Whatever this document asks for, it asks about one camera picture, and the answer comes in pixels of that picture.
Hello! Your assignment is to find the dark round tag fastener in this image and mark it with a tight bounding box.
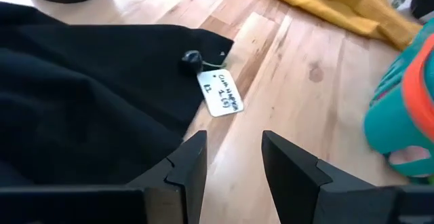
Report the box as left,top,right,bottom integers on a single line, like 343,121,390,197
181,50,203,73

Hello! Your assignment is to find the black cloth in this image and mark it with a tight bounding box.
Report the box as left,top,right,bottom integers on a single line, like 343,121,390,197
0,1,235,187

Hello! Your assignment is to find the mustard yellow cloth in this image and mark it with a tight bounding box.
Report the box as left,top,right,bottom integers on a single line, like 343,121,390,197
247,0,423,51

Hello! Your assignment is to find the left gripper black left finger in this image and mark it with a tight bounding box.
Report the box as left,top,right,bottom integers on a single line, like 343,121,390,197
127,130,208,224

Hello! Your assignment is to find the white handwritten paper tag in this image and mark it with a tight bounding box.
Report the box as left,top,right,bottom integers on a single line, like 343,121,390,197
196,68,245,118

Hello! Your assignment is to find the teal basket with orange rim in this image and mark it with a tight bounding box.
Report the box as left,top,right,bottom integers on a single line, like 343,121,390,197
363,16,434,186

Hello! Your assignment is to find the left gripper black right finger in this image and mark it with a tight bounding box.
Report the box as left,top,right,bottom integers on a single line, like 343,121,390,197
261,131,397,224

